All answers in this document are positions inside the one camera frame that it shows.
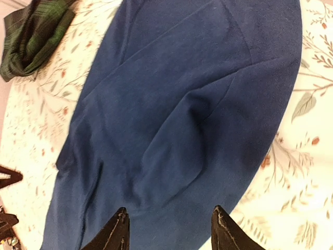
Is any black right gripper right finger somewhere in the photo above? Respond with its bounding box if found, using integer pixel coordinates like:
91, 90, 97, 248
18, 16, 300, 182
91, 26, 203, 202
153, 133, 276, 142
211, 205, 264, 250

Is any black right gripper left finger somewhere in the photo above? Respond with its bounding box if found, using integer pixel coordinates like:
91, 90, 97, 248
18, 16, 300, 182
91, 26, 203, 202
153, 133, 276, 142
82, 207, 130, 250

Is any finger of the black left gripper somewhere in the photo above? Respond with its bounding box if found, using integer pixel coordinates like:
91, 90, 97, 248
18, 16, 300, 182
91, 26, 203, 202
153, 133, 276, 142
0, 166, 23, 189
0, 212, 19, 232

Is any navy blue t-shirt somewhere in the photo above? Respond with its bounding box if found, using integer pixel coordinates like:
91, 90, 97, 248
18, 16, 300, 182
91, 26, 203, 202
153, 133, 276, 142
41, 1, 302, 249

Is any floral patterned table cloth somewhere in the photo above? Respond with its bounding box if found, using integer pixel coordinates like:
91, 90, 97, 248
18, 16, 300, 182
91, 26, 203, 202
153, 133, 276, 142
1, 1, 332, 249

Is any dark green plaid garment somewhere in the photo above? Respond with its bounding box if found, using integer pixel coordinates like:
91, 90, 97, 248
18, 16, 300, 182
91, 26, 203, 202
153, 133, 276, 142
1, 1, 75, 82

